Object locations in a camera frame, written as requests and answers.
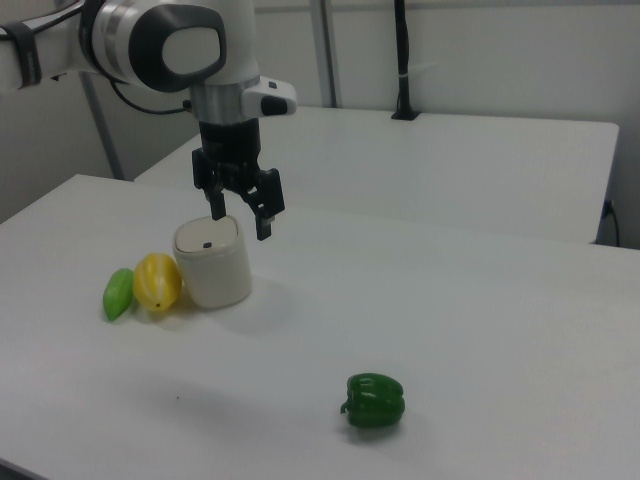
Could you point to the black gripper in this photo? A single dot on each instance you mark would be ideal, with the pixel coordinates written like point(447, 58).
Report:
point(230, 145)

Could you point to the cream lidded garbage bin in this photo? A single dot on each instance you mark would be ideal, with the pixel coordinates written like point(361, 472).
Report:
point(215, 280)

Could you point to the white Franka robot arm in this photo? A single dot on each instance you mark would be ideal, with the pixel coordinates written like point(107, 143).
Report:
point(125, 40)

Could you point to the yellow striped toy melon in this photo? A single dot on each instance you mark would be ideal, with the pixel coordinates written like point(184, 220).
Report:
point(155, 282)

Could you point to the light green toy vegetable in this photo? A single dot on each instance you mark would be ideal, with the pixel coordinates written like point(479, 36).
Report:
point(117, 297)

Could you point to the white rectangular table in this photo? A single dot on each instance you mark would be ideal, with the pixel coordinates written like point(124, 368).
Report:
point(425, 165)

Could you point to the black pole with clamp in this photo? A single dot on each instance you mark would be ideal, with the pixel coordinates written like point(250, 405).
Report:
point(402, 50)

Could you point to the dark green toy bell pepper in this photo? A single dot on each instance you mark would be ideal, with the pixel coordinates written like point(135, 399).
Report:
point(375, 402)

